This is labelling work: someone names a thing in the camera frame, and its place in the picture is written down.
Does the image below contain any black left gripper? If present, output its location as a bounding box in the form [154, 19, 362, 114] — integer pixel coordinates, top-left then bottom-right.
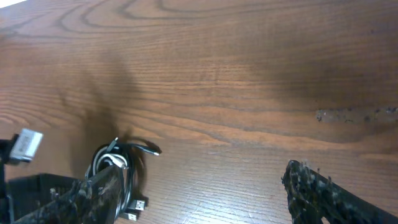
[1, 134, 75, 223]

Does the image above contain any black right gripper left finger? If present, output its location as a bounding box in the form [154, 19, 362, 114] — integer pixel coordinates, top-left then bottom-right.
[14, 166, 123, 224]

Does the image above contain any black usb cable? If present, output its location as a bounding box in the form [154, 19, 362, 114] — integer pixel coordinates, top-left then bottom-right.
[84, 136, 162, 222]

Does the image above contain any white usb cable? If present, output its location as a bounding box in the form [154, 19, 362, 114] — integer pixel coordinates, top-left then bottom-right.
[93, 146, 129, 175]

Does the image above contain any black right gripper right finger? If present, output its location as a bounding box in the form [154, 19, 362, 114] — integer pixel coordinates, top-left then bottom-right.
[281, 160, 397, 224]

